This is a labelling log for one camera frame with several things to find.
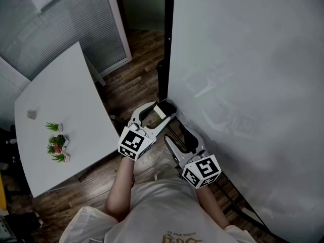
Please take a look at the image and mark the person's left forearm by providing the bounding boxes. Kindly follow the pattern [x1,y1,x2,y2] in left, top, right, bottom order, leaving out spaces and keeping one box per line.
[104,156,135,223]

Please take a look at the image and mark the person's white shirt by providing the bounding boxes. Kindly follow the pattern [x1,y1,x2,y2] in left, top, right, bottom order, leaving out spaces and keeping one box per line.
[58,178,257,243]

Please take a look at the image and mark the large white whiteboard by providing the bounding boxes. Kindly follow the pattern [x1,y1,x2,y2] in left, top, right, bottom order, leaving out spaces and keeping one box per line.
[167,0,324,243]

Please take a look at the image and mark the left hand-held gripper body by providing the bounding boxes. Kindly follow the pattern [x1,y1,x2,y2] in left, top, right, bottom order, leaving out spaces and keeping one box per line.
[117,121,157,162]

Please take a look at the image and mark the cluster of small potted plants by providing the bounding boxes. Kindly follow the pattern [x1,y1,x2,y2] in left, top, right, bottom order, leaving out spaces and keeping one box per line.
[45,121,71,164]

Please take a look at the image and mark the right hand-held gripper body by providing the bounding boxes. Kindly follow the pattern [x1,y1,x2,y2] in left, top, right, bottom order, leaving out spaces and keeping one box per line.
[178,148,222,190]

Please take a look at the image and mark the yellow panel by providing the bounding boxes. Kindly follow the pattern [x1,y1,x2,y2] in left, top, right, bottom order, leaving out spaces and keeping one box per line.
[0,172,8,212]

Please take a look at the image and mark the person's right forearm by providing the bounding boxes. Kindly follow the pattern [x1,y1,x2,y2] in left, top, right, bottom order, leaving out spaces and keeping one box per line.
[195,186,230,229]

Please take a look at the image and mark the person's beige trousers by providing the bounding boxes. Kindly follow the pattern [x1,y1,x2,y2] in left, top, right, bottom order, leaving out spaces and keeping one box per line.
[148,150,183,185]

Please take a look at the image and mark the white table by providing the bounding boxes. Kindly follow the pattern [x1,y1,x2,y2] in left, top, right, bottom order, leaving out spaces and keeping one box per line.
[14,41,120,199]

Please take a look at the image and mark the black office chair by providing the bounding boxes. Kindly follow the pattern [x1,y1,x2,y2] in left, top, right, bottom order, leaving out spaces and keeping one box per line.
[0,125,26,203]

